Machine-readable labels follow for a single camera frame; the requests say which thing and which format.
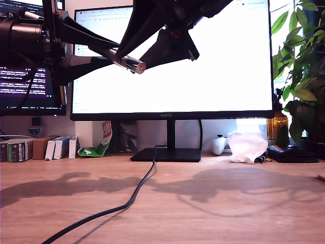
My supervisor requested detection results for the brown cardboard box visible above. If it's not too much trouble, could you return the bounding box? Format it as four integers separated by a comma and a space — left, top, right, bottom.
32, 136, 60, 160

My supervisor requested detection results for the green labelled box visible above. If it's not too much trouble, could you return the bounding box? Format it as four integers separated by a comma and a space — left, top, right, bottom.
7, 141, 27, 163

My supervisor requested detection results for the black monitor with dark screen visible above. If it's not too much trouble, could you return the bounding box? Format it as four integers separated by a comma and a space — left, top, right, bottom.
0, 0, 67, 117

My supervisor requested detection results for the white blue small box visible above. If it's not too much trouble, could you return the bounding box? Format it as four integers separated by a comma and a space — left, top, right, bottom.
53, 137, 71, 160
45, 138, 60, 161
68, 136, 78, 160

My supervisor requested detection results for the green white snack bag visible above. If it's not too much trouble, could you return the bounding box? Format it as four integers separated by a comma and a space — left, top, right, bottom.
77, 120, 113, 157

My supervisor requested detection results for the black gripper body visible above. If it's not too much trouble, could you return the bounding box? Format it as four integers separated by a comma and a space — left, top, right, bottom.
166, 0, 234, 29
6, 0, 68, 105

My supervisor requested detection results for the black Huawei computer monitor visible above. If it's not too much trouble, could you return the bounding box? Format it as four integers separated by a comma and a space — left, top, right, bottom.
70, 0, 275, 163

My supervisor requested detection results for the green leafy houseplant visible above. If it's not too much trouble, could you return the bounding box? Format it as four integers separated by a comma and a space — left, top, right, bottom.
270, 0, 325, 146

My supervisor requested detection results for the white game controller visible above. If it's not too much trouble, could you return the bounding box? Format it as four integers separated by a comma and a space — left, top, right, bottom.
212, 134, 229, 156

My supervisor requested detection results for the thin black monitor cable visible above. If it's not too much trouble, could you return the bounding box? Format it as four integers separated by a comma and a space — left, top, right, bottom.
198, 119, 204, 151

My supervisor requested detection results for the grey patterned packet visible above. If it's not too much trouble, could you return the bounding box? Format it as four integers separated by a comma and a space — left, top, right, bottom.
119, 120, 138, 153

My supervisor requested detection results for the silver metallic laser pointer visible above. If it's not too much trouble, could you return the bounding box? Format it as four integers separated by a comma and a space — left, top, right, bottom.
100, 48, 147, 75

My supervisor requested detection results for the thick black cable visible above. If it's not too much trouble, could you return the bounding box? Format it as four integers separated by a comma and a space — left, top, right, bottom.
38, 144, 168, 244

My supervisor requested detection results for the dark labelled box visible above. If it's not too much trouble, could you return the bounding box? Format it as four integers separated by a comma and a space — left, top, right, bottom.
0, 142, 9, 163

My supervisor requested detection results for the amber glass bottle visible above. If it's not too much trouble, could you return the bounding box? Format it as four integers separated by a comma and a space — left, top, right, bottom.
267, 111, 290, 148

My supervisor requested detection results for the white crumpled plastic bag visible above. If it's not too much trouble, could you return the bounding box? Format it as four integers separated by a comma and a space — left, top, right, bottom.
227, 131, 269, 164

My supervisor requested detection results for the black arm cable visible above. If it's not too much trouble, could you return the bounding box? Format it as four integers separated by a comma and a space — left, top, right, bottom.
17, 67, 38, 110

